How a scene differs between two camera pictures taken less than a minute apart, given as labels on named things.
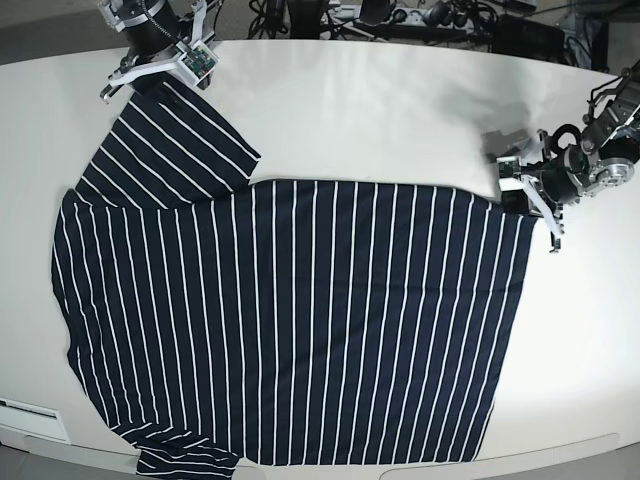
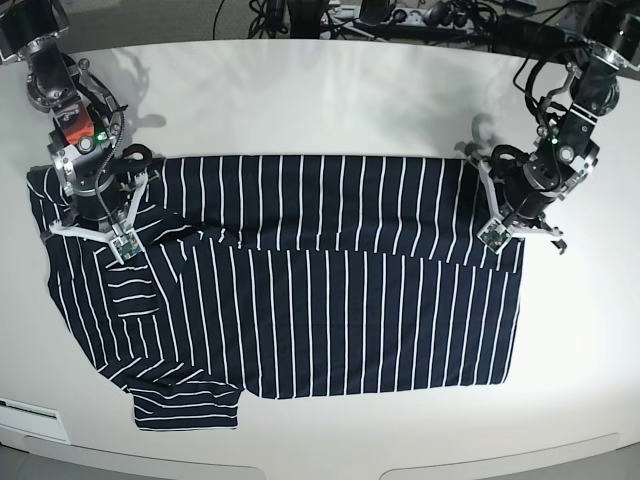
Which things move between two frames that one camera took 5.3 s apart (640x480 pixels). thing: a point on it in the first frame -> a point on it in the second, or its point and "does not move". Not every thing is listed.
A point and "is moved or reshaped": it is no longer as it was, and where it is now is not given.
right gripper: (149, 39) -> (101, 206)
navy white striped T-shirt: (219, 322) is moved or reshaped
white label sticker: (32, 419) does not move
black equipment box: (520, 37) does not move
